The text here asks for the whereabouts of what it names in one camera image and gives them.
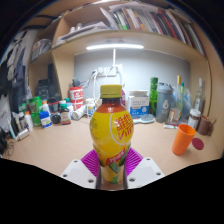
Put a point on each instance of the white bottle with yellow label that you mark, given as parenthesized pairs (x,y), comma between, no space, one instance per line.
(90,108)

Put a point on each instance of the flat round red coaster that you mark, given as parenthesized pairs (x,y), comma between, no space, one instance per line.
(198,144)

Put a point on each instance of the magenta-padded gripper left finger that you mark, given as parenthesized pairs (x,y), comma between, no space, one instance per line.
(78,171)

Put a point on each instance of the clear glass bottle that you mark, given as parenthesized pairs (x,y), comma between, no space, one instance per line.
(199,98)

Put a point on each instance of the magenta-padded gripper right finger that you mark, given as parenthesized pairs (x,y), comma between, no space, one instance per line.
(146,171)

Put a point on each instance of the silver cylinder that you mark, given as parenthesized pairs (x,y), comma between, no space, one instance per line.
(22,134)

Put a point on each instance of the orange plastic cup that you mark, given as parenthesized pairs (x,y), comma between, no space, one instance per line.
(182,140)

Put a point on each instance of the white bottle with blue label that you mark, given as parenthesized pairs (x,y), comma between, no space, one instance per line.
(45,118)

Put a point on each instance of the black device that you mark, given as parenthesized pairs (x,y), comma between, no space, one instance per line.
(45,89)

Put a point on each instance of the clear bottle with gold cap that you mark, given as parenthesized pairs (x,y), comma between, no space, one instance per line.
(176,100)

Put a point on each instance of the green bottle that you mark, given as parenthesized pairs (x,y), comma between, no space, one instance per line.
(153,95)

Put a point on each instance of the hanging dark clothes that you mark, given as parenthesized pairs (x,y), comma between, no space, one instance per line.
(13,73)

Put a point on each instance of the yellow drink bottle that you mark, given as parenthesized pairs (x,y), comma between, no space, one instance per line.
(111,133)

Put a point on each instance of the white and blue carton box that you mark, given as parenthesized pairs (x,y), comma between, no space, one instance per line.
(138,105)

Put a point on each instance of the light blue hairbrush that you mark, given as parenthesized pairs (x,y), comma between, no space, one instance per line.
(146,118)

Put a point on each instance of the red and white canister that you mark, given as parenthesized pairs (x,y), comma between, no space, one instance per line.
(76,95)

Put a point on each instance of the white light bar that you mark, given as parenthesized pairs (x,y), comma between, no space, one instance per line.
(115,46)

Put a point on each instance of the small white bottle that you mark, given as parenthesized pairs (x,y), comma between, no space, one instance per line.
(29,121)

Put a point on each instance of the brown mug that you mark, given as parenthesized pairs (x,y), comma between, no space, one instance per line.
(205,125)

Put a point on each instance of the white cylinder bottle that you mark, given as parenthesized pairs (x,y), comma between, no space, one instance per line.
(79,112)

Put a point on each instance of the wooden shelf unit with books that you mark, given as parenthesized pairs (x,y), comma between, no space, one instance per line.
(133,37)

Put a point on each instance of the brown jar with white lid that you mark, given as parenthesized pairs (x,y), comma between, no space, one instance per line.
(194,120)

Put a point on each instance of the dark bottle with red label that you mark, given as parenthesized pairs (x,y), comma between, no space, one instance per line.
(65,116)

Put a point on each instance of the green container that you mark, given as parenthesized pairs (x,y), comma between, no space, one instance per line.
(34,106)

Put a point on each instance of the white tube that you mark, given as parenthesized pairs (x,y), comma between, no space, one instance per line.
(170,126)

